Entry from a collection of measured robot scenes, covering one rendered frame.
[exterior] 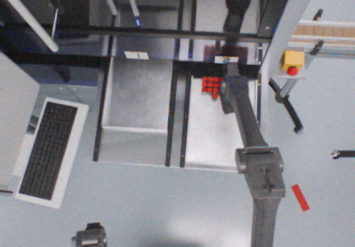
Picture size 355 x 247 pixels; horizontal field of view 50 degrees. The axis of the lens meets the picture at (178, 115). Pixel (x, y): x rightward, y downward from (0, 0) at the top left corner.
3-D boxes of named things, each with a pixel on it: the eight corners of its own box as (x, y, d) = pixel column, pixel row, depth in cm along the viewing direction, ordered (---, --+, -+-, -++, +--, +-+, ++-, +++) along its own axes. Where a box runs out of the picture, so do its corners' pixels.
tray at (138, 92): (113, 49, 164) (112, 46, 160) (174, 52, 162) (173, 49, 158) (103, 127, 155) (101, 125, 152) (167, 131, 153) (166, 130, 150)
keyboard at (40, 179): (47, 101, 167) (45, 100, 165) (78, 108, 166) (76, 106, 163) (19, 193, 158) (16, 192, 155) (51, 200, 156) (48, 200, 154)
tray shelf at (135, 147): (103, 51, 166) (101, 49, 164) (267, 59, 161) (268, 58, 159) (87, 161, 154) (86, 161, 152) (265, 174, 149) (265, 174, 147)
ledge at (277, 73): (272, 47, 162) (273, 44, 161) (303, 48, 161) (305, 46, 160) (272, 77, 159) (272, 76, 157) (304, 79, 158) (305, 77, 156)
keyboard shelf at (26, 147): (31, 93, 171) (28, 92, 169) (90, 106, 168) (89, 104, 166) (-2, 194, 161) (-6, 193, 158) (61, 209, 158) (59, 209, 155)
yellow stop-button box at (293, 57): (280, 53, 151) (284, 45, 144) (299, 54, 150) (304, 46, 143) (280, 71, 149) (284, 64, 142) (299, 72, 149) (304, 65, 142)
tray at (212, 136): (192, 78, 158) (192, 75, 155) (256, 82, 157) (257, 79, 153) (185, 161, 150) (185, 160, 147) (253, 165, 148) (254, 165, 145)
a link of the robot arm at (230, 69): (222, 88, 124) (249, 87, 124) (219, 55, 127) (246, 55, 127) (218, 100, 136) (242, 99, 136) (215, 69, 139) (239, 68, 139)
